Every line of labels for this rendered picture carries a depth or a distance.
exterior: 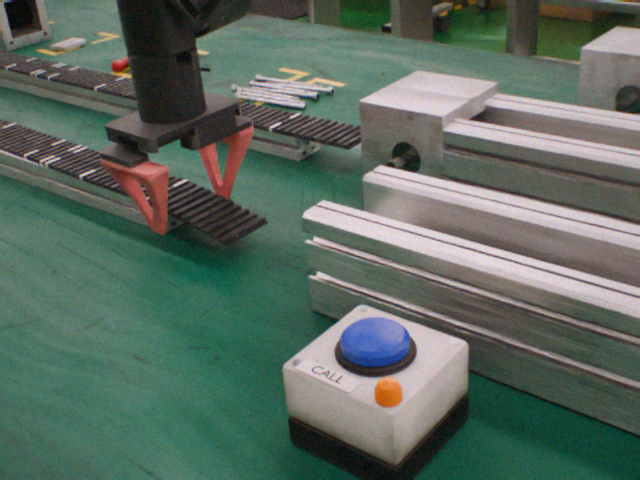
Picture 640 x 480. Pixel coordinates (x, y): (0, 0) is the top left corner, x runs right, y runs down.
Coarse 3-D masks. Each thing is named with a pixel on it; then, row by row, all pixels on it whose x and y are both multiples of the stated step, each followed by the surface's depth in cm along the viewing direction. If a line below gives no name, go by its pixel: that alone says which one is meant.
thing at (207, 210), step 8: (216, 200) 76; (224, 200) 76; (200, 208) 74; (208, 208) 75; (216, 208) 74; (224, 208) 75; (184, 216) 73; (192, 216) 73; (200, 216) 73; (208, 216) 74; (192, 224) 72
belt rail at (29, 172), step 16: (0, 160) 92; (16, 160) 89; (16, 176) 91; (32, 176) 89; (48, 176) 86; (64, 176) 84; (64, 192) 86; (80, 192) 84; (96, 192) 82; (112, 192) 80; (96, 208) 83; (112, 208) 81; (128, 208) 80; (144, 224) 79; (176, 224) 78
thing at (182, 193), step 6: (186, 186) 78; (192, 186) 78; (198, 186) 78; (174, 192) 77; (180, 192) 77; (186, 192) 77; (192, 192) 77; (168, 198) 76; (174, 198) 76; (180, 198) 76; (186, 198) 76; (150, 204) 75; (168, 204) 75
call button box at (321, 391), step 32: (352, 320) 52; (320, 352) 49; (416, 352) 48; (448, 352) 48; (288, 384) 49; (320, 384) 47; (352, 384) 46; (416, 384) 46; (448, 384) 48; (320, 416) 48; (352, 416) 46; (384, 416) 44; (416, 416) 46; (448, 416) 49; (320, 448) 49; (352, 448) 47; (384, 448) 45; (416, 448) 47
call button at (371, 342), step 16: (368, 320) 49; (384, 320) 49; (352, 336) 48; (368, 336) 48; (384, 336) 48; (400, 336) 48; (352, 352) 47; (368, 352) 47; (384, 352) 46; (400, 352) 47
